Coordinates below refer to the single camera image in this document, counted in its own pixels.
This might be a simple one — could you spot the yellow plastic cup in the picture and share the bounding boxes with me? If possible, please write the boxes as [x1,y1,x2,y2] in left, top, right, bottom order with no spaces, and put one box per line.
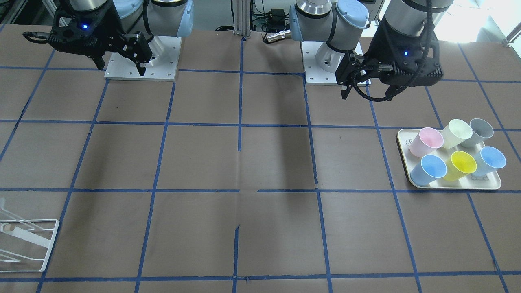
[443,151,477,181]

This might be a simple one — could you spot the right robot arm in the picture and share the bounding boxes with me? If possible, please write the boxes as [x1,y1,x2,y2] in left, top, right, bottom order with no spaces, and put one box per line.
[41,0,194,77]

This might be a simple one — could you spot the blue plastic cup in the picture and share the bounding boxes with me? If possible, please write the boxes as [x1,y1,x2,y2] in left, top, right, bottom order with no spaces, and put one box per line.
[409,155,448,186]
[472,146,507,177]

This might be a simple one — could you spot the aluminium frame post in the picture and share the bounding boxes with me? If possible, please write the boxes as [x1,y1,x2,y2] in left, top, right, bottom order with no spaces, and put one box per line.
[232,0,252,39]

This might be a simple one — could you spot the white wire cup rack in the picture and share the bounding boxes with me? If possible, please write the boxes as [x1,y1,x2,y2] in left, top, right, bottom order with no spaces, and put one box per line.
[0,198,60,274]

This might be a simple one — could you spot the black power adapter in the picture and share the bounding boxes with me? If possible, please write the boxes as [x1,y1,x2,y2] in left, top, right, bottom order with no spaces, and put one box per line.
[267,8,286,26]

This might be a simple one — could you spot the silver cylindrical connector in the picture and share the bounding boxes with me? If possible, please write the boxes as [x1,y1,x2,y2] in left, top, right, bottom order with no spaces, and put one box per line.
[263,29,291,44]

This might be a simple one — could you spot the cream plastic tray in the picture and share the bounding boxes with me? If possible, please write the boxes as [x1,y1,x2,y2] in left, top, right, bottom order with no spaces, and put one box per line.
[396,129,502,190]

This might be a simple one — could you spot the blue plastic cup rear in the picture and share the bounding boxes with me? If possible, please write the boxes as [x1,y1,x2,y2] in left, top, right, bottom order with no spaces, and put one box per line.
[472,146,507,177]

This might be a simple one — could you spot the grey plastic cup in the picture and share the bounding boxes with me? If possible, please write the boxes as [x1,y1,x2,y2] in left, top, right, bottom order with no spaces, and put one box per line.
[460,118,494,148]

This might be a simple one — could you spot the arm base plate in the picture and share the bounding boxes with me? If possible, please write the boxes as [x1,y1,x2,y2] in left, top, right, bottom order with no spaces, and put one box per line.
[301,41,345,86]
[104,36,184,81]

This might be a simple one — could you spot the pink plastic cup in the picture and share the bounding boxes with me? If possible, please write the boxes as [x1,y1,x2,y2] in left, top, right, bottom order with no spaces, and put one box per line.
[409,127,444,157]

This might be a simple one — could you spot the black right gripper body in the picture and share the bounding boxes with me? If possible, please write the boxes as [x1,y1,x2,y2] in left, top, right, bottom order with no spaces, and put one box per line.
[47,9,123,56]

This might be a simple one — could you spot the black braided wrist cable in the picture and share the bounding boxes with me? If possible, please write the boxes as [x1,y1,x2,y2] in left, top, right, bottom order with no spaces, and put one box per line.
[352,0,433,101]

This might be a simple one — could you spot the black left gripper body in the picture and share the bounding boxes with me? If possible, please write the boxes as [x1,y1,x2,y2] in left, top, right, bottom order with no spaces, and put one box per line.
[364,19,443,87]

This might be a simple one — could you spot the pale green plastic cup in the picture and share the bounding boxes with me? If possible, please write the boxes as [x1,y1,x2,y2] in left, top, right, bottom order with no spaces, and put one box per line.
[441,119,473,149]

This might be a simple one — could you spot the blue plastic cup front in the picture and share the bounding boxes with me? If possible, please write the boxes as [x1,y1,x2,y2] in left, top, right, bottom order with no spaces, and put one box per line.
[409,155,448,186]

